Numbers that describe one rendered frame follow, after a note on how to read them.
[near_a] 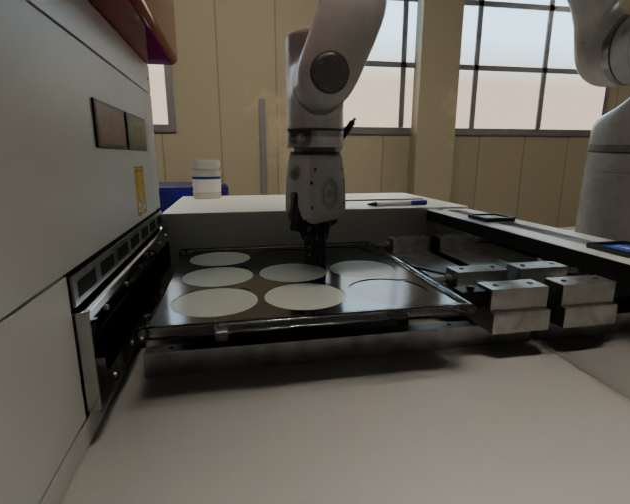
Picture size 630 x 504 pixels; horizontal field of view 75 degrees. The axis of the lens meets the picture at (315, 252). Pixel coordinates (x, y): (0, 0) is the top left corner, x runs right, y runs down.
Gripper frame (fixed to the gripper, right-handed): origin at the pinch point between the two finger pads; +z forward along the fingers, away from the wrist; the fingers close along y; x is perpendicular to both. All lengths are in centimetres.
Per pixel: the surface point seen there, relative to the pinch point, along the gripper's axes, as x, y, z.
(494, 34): 57, 298, -104
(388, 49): 113, 237, -90
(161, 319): -0.9, -28.0, 2.0
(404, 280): -15.2, 0.6, 2.1
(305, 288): -6.4, -10.6, 2.1
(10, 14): -5.5, -39.3, -23.4
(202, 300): 0.5, -21.6, 2.1
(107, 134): 7.5, -27.4, -17.0
